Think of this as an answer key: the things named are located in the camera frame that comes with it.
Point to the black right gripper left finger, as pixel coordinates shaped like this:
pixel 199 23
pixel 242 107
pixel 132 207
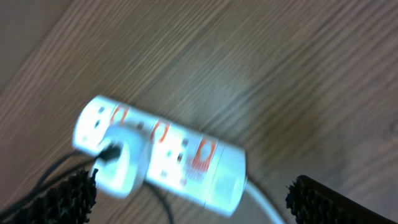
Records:
pixel 70 202

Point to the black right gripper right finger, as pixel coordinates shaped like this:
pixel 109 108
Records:
pixel 311 202

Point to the white charger plug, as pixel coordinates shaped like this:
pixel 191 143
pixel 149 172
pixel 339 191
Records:
pixel 124 173

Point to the white power strip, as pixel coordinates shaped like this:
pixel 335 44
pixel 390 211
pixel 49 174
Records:
pixel 198 167

